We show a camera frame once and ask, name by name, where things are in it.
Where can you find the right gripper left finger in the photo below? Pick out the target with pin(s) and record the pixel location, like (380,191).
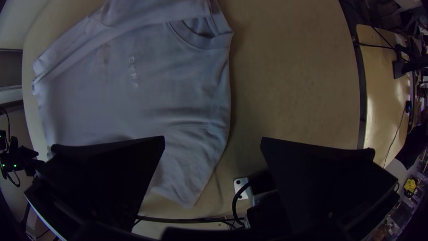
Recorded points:
(100,180)

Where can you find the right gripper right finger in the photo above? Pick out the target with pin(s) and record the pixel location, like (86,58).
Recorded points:
(321,187)

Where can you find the light grey t-shirt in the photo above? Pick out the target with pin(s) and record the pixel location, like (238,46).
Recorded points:
(133,100)

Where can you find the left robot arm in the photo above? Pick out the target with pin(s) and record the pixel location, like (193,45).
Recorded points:
(18,160)

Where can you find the wooden side table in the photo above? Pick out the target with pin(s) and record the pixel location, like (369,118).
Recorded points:
(381,100)

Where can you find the black computer mouse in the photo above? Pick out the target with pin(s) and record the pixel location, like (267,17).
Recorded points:
(408,106)

